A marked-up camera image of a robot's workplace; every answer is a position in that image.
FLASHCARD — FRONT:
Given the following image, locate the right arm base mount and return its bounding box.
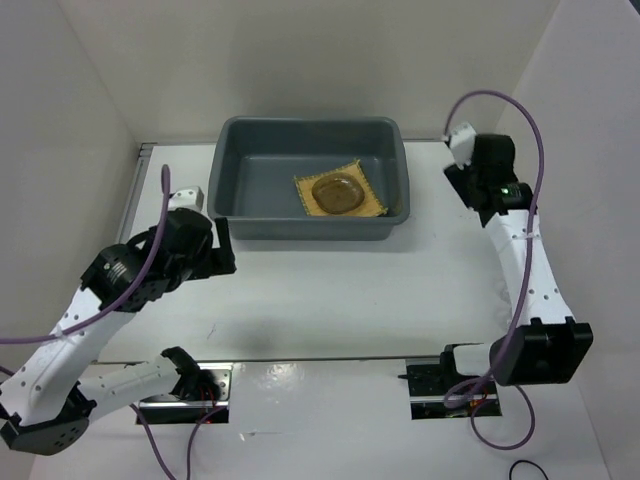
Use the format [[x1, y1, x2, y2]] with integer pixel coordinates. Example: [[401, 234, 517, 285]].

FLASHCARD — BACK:
[[398, 354, 502, 420]]

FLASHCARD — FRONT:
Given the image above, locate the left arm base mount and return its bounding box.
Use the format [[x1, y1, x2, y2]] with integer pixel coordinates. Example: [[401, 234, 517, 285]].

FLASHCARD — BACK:
[[136, 362, 233, 425]]

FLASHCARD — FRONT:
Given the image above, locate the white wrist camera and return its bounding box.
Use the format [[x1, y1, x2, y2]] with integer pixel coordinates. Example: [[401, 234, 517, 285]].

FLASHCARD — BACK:
[[168, 186, 204, 213], [443, 122, 477, 169]]

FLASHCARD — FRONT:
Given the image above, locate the yellow bamboo placemat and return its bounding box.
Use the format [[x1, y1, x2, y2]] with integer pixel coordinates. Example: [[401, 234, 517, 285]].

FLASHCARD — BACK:
[[294, 158, 388, 218]]

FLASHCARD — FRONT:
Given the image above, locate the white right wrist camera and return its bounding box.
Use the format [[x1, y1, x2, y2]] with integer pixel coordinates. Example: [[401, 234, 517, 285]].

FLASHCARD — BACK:
[[443, 122, 477, 169]]

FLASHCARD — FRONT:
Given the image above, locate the clear glass plate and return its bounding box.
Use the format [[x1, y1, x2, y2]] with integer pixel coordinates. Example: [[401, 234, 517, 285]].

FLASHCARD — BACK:
[[312, 172, 365, 211], [310, 173, 366, 215]]

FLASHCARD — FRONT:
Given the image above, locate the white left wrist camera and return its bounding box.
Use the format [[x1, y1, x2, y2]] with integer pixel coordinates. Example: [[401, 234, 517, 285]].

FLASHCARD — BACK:
[[168, 186, 204, 213]]

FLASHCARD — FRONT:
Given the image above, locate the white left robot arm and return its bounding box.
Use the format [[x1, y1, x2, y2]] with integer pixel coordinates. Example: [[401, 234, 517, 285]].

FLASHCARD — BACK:
[[1, 208, 236, 456]]

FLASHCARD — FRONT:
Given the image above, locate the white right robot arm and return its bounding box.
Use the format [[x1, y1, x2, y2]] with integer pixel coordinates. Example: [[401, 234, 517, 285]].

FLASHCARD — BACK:
[[438, 124, 593, 393]]

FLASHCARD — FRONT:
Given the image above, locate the grey plastic bin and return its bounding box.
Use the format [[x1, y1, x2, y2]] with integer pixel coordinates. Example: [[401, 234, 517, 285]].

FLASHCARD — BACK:
[[207, 117, 410, 241]]

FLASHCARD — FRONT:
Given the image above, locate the black cable loop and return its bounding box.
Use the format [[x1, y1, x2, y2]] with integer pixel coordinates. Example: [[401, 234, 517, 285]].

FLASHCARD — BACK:
[[508, 459, 551, 480]]

